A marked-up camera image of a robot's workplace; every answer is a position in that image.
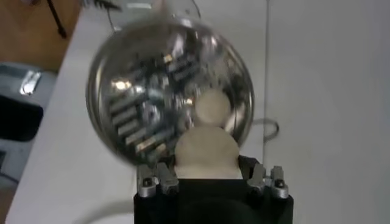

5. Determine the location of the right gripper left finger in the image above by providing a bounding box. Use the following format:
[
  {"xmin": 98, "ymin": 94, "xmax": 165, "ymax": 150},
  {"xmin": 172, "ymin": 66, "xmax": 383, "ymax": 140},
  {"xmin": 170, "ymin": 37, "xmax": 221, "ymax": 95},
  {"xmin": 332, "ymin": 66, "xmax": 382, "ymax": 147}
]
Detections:
[{"xmin": 136, "ymin": 162, "xmax": 180, "ymax": 198}]

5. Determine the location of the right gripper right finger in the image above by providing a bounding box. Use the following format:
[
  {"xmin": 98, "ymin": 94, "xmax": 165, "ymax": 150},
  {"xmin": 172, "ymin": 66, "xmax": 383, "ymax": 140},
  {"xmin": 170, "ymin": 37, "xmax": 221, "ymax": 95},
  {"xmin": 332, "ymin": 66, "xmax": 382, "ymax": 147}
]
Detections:
[{"xmin": 237, "ymin": 155, "xmax": 289, "ymax": 200}]

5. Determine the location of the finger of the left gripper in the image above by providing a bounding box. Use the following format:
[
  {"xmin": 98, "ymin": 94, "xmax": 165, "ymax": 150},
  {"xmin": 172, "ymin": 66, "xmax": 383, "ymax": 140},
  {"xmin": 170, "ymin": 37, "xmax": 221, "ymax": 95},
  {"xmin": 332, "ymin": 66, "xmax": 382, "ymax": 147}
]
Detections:
[{"xmin": 82, "ymin": 0, "xmax": 121, "ymax": 12}]

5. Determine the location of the glass lid with cream handle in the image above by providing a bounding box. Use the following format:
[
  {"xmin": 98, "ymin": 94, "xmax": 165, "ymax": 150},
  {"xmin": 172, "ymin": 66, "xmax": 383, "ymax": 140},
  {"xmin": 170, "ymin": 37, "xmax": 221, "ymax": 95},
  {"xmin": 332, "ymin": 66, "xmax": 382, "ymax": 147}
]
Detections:
[{"xmin": 103, "ymin": 0, "xmax": 204, "ymax": 33}]

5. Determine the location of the white steamed baozi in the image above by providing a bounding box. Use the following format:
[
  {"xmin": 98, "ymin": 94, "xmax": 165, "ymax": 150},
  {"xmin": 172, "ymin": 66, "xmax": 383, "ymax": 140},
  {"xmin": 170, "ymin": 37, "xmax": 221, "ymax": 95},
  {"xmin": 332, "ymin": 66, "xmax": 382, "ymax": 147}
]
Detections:
[
  {"xmin": 194, "ymin": 88, "xmax": 232, "ymax": 127},
  {"xmin": 174, "ymin": 126, "xmax": 243, "ymax": 180}
]

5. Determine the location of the perforated steel steamer basket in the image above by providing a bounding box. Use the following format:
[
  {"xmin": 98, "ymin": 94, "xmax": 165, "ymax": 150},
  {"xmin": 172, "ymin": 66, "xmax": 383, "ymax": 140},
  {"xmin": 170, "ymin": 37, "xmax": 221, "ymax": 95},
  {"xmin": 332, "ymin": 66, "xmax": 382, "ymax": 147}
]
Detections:
[{"xmin": 86, "ymin": 16, "xmax": 255, "ymax": 167}]

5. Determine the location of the grey box on floor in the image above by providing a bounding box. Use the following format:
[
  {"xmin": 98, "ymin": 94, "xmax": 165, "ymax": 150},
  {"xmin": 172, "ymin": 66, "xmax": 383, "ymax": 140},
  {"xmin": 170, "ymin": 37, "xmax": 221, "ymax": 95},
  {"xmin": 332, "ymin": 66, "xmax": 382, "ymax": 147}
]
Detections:
[{"xmin": 0, "ymin": 62, "xmax": 59, "ymax": 189}]

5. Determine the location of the cooker power cord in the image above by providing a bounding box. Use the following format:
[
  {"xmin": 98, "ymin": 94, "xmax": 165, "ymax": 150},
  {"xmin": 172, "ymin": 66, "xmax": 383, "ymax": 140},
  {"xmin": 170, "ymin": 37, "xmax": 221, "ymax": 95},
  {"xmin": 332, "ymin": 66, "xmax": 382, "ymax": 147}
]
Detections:
[{"xmin": 252, "ymin": 117, "xmax": 280, "ymax": 144}]

